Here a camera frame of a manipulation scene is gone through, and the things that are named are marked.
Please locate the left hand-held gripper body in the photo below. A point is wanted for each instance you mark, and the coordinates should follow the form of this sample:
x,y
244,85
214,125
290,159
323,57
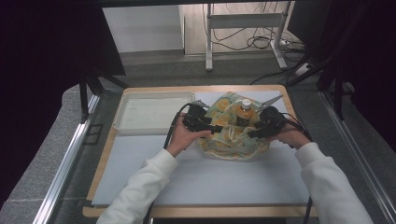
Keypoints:
x,y
194,118

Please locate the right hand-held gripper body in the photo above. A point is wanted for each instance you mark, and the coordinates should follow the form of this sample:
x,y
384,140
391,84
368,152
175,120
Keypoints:
x,y
272,119

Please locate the orange drink bottle white cap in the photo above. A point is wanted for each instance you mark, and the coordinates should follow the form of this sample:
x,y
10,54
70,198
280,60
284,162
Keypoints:
x,y
243,115

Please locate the green orange-print shopping bag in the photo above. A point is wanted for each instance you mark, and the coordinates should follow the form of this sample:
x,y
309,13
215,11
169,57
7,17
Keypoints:
x,y
233,146

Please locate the person's left hand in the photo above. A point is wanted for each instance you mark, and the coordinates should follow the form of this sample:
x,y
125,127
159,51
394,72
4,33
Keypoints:
x,y
182,140

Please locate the person's right hand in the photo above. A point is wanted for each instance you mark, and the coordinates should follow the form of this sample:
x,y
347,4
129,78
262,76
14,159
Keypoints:
x,y
292,137

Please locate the white plastic tray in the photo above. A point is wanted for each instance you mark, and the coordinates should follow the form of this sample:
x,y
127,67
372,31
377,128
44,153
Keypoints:
x,y
146,113

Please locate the wooden framed work board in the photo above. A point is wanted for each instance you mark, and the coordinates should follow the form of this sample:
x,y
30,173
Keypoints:
x,y
218,180

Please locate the white power strip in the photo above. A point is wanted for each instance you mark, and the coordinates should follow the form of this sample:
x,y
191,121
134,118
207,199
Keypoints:
x,y
302,69

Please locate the black metal stand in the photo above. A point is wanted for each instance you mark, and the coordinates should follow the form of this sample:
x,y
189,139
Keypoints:
x,y
337,93
84,93

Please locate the black curtain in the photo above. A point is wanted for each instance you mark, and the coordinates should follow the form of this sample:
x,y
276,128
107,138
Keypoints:
x,y
370,62
40,62

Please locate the aluminium rail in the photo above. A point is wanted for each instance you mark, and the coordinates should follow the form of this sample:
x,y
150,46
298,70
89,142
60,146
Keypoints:
x,y
67,155
358,155

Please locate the white metal desk frame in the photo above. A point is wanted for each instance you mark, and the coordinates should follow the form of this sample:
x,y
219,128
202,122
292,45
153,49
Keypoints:
x,y
243,21

